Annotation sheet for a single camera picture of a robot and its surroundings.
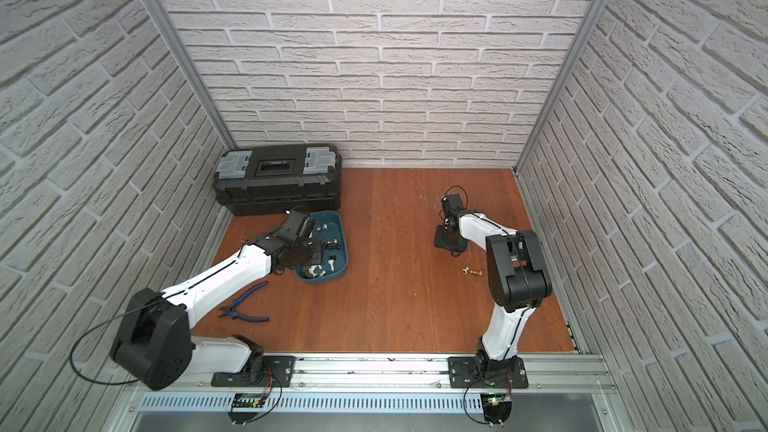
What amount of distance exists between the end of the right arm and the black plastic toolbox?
0.38m

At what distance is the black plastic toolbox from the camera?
0.94 metres

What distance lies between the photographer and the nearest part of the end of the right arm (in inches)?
29.0
